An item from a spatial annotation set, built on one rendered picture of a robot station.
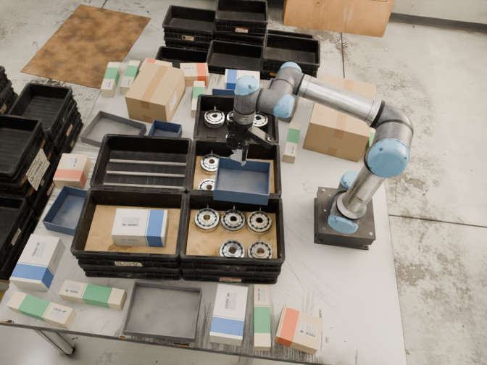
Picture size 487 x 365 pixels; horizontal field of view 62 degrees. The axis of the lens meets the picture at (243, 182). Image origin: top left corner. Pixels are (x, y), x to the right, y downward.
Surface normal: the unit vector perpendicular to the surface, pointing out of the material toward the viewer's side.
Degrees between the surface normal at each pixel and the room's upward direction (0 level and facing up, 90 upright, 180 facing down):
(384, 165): 84
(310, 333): 0
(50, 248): 0
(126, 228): 0
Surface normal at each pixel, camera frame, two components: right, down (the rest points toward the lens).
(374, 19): -0.08, 0.59
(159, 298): 0.07, -0.59
